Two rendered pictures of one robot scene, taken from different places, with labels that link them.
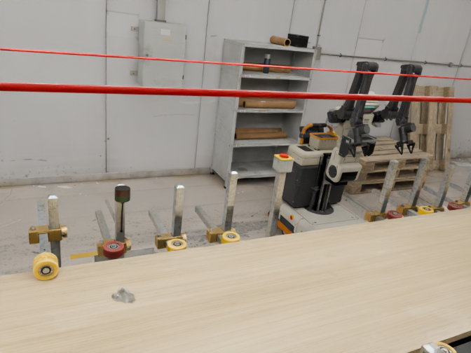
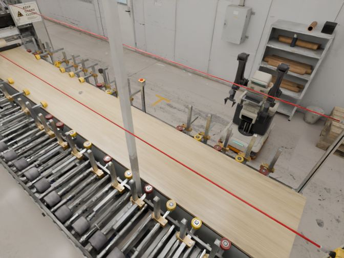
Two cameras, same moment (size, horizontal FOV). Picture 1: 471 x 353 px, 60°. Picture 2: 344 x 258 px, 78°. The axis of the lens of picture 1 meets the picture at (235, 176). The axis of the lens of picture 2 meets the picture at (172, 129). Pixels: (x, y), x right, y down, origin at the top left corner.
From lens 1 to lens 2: 2.86 m
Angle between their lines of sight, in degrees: 56
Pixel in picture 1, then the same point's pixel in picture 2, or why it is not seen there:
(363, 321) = (93, 127)
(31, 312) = (69, 85)
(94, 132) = (205, 55)
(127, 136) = (217, 61)
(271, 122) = (301, 80)
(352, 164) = (250, 113)
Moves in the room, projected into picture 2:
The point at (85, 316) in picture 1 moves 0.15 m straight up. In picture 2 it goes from (71, 91) to (68, 82)
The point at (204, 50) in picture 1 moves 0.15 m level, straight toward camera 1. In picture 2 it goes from (264, 24) to (258, 25)
